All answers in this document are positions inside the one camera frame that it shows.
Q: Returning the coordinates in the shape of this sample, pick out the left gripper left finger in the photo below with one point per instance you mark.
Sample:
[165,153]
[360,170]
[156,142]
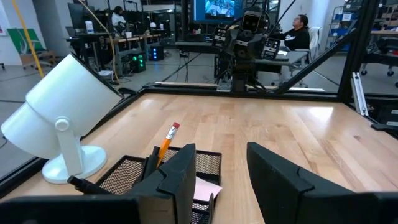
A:
[168,202]

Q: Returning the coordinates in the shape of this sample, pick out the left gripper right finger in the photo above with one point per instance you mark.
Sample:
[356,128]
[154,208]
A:
[289,202]

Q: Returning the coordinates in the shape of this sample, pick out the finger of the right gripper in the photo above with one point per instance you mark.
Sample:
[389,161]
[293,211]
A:
[270,48]
[221,35]

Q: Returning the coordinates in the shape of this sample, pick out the pink sticky note pad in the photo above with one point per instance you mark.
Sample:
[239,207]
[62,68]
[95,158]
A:
[206,189]

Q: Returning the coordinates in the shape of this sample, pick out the plain black pen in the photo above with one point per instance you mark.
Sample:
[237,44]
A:
[87,186]
[150,165]

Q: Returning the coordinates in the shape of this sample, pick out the yellow pencil with eraser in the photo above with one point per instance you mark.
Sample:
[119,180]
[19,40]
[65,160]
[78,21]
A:
[164,146]

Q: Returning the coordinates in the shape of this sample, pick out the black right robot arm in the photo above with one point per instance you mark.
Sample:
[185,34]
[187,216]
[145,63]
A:
[242,71]

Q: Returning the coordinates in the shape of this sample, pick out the black mesh desk organizer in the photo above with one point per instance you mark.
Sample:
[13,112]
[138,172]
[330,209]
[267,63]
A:
[124,174]

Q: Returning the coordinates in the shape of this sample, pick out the person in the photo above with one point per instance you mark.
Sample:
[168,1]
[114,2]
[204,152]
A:
[295,37]
[118,18]

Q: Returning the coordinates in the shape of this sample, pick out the computer with blue lights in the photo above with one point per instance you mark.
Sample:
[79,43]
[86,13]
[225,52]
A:
[156,53]

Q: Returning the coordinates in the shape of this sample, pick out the shelf with blue bins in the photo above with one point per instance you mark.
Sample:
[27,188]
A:
[340,28]

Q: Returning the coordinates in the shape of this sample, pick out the computer with green lights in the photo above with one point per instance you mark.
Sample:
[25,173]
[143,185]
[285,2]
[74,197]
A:
[137,62]

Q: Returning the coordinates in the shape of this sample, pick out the wooden top desk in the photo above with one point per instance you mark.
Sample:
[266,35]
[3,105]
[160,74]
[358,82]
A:
[130,39]

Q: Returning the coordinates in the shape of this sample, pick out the wooden workbench on casters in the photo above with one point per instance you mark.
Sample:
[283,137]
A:
[384,32]

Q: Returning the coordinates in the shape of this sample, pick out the black box with labels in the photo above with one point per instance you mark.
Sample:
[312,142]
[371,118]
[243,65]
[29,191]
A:
[388,116]

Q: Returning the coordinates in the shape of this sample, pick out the black desk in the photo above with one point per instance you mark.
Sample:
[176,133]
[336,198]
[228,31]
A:
[87,35]

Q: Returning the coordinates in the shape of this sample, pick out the white spotlight lamp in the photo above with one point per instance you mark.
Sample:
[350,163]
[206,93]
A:
[68,102]

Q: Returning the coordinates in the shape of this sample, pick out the black desktop monitor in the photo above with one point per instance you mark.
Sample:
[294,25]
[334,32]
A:
[79,15]

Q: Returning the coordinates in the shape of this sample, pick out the green panel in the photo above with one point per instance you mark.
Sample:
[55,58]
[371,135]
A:
[18,40]

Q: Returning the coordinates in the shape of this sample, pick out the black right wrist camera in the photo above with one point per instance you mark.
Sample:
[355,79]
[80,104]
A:
[251,22]

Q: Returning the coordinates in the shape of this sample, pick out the large wall display screen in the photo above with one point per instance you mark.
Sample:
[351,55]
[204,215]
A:
[217,11]

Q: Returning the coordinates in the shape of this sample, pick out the grey metal base plate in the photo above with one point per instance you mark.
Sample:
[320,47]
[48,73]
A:
[224,87]

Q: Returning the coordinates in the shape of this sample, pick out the silver metal bracket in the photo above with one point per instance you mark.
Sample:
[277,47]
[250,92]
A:
[360,96]

